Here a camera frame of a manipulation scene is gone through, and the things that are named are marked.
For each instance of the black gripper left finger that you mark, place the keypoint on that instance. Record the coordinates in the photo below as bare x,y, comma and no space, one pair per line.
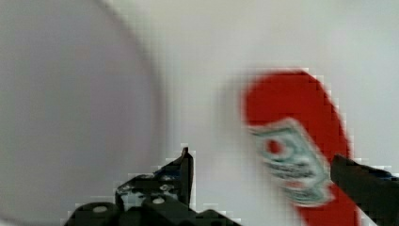
160,198

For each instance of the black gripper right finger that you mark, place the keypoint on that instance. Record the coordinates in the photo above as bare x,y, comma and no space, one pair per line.
374,191

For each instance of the red ketchup bottle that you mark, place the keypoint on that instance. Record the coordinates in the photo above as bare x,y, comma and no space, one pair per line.
297,132

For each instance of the lilac round plate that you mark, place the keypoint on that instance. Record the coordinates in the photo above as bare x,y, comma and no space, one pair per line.
79,108

